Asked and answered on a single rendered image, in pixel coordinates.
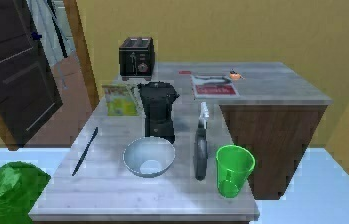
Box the red white magazine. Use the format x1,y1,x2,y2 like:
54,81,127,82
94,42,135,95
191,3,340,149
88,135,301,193
190,74,241,100

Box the grey bowl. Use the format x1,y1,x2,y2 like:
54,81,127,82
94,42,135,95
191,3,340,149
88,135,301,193
122,136,177,179

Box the yellow green book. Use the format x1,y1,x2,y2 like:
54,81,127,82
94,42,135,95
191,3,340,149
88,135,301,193
101,83,140,117

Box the black toaster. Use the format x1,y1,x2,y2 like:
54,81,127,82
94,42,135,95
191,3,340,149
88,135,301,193
118,36,156,82

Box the small orange object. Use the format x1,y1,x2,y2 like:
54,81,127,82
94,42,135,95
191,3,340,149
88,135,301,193
228,69,245,81

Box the green translucent cup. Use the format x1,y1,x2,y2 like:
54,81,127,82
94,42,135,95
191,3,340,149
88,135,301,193
215,144,256,199

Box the grey top wooden counter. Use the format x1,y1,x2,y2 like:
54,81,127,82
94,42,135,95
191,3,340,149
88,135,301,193
28,61,334,224

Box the dark brown room door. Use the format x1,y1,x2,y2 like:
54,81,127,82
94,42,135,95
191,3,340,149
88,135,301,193
0,0,64,147

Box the green bin bag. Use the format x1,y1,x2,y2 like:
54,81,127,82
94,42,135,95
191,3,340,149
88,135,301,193
0,161,52,224

